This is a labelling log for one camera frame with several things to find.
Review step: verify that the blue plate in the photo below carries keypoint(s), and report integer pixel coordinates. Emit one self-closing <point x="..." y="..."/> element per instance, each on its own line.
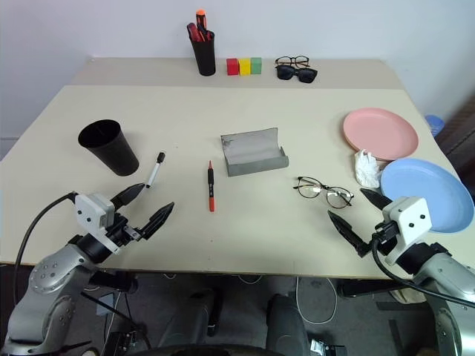
<point x="426" y="193"/>

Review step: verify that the brown-framed glasses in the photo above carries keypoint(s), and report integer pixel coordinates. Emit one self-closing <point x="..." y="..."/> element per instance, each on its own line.
<point x="297" y="58"/>

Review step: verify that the pink plate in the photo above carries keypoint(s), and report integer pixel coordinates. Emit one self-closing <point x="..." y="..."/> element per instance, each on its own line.
<point x="380" y="131"/>

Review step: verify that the red and black pen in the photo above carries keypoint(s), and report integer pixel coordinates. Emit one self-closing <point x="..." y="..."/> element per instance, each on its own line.
<point x="211" y="185"/>

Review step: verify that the green block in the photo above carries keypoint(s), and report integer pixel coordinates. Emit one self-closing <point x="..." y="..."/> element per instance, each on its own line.
<point x="256" y="65"/>

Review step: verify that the white marker with black cap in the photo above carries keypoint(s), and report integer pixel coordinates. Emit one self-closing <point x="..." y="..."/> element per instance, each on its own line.
<point x="154" y="172"/>

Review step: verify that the small red-black screwdriver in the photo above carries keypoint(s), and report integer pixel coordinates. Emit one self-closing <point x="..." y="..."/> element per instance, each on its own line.
<point x="210" y="35"/>

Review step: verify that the red block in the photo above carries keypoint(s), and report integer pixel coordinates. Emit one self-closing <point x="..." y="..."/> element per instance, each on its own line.
<point x="232" y="66"/>

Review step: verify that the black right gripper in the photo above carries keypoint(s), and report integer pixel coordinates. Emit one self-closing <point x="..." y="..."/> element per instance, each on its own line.
<point x="386" y="237"/>

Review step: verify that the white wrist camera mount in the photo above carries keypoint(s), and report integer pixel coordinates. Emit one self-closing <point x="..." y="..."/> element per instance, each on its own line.
<point x="410" y="219"/>
<point x="91" y="213"/>

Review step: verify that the black table frame bar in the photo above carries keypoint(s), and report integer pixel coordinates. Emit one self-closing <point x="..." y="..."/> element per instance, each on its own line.
<point x="371" y="288"/>

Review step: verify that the dark furniture piece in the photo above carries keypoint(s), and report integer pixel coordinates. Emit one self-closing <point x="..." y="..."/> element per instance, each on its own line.
<point x="458" y="133"/>

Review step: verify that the black sunglasses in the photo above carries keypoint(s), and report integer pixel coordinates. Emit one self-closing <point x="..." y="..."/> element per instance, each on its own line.
<point x="287" y="73"/>

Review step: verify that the yellow block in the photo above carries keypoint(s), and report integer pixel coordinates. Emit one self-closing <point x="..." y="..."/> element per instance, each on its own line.
<point x="245" y="66"/>

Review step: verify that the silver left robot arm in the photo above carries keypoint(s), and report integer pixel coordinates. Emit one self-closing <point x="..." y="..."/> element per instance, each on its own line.
<point x="48" y="274"/>

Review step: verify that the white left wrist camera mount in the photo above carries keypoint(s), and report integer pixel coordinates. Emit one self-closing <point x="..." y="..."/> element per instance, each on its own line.
<point x="91" y="213"/>

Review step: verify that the white tissue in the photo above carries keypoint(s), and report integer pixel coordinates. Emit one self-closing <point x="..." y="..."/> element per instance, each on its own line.
<point x="366" y="168"/>

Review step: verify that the tall black pen holder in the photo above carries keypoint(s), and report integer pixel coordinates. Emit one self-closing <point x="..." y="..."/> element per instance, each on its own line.
<point x="204" y="57"/>

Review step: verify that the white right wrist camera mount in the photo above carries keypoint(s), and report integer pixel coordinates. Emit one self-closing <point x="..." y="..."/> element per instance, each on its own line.
<point x="410" y="219"/>

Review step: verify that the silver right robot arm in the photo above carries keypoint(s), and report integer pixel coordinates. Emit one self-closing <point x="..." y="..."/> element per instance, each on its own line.
<point x="441" y="278"/>

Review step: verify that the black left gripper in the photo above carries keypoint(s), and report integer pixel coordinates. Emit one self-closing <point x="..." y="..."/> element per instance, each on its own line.
<point x="120" y="231"/>

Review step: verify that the wide black plastic cup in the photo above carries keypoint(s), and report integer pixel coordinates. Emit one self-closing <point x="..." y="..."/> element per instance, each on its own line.
<point x="115" y="155"/>

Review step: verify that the blue round container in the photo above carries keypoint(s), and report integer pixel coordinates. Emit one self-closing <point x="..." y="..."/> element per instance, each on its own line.
<point x="434" y="124"/>

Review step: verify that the thin black-framed glasses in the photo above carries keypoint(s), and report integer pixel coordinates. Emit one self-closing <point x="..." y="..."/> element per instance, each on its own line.
<point x="315" y="184"/>

